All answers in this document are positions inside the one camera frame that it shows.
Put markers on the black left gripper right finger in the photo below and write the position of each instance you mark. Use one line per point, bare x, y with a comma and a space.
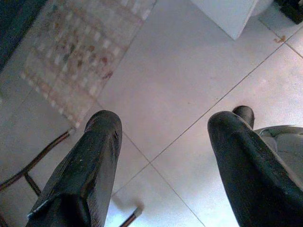
251, 179

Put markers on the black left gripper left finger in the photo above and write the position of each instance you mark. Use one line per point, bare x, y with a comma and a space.
80, 170

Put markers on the white fridge with black front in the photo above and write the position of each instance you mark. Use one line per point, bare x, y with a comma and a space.
225, 14

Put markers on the patterned beige rug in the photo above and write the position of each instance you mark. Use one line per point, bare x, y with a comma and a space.
71, 47

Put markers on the black block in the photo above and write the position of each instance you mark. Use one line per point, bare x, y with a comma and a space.
290, 9

